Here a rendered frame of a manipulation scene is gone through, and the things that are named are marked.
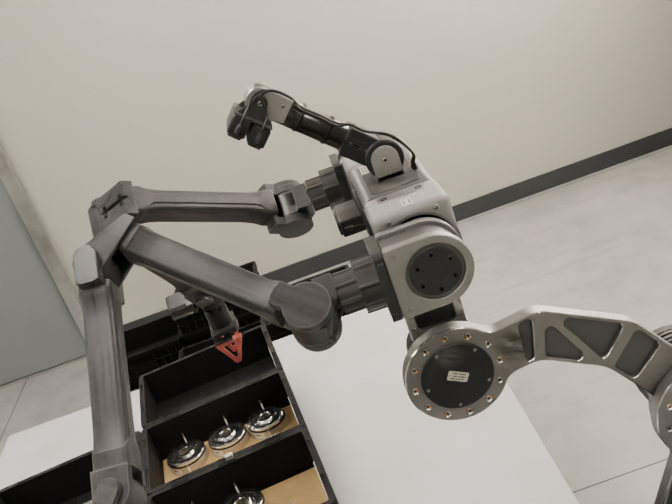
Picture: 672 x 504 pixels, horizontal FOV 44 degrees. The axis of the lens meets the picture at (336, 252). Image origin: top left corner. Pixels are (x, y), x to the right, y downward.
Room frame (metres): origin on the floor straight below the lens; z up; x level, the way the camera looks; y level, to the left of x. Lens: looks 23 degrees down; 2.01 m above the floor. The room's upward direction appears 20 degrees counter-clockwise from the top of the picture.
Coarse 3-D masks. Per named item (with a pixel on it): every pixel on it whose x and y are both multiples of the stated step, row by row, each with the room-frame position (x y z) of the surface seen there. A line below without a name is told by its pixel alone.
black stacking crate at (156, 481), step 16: (256, 384) 1.94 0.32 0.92; (272, 384) 1.95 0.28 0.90; (224, 400) 1.93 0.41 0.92; (240, 400) 1.93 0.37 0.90; (256, 400) 1.94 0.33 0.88; (272, 400) 1.94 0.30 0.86; (288, 400) 1.95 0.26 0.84; (192, 416) 1.92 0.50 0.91; (208, 416) 1.92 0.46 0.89; (224, 416) 1.93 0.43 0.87; (240, 416) 1.93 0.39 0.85; (160, 432) 1.91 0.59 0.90; (176, 432) 1.91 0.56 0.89; (192, 432) 1.92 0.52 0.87; (208, 432) 1.92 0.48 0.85; (160, 448) 1.91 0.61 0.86; (160, 464) 1.86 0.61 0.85; (160, 480) 1.77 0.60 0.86
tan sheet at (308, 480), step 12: (312, 468) 1.64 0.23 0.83; (288, 480) 1.63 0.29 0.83; (300, 480) 1.61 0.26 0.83; (312, 480) 1.60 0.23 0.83; (264, 492) 1.62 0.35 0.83; (276, 492) 1.60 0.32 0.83; (288, 492) 1.58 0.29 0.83; (300, 492) 1.57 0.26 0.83; (312, 492) 1.55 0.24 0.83; (324, 492) 1.54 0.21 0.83
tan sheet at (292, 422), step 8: (288, 408) 1.93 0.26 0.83; (288, 416) 1.89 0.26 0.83; (288, 424) 1.85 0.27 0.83; (296, 424) 1.84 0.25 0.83; (248, 432) 1.88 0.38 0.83; (256, 440) 1.83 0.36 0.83; (208, 448) 1.88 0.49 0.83; (216, 456) 1.83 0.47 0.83; (168, 472) 1.83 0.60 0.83; (168, 480) 1.80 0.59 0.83
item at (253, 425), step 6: (264, 408) 1.91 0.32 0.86; (270, 408) 1.90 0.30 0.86; (276, 408) 1.90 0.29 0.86; (282, 408) 1.88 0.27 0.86; (252, 414) 1.91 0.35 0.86; (276, 414) 1.87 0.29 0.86; (282, 414) 1.86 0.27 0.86; (252, 420) 1.88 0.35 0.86; (270, 420) 1.85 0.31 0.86; (276, 420) 1.84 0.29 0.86; (252, 426) 1.85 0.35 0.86; (258, 426) 1.85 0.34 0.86; (264, 426) 1.84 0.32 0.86; (270, 426) 1.82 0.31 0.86
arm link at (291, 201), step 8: (304, 184) 1.67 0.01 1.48; (288, 192) 1.68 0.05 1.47; (296, 192) 1.67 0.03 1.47; (304, 192) 1.66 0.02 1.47; (280, 200) 1.67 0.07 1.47; (288, 200) 1.67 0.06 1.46; (296, 200) 1.65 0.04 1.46; (304, 200) 1.65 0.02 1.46; (280, 208) 1.66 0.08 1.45; (288, 208) 1.65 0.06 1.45; (296, 208) 1.65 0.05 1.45; (304, 208) 1.64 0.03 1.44; (312, 208) 1.65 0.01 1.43; (280, 216) 1.65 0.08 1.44; (312, 216) 1.67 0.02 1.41
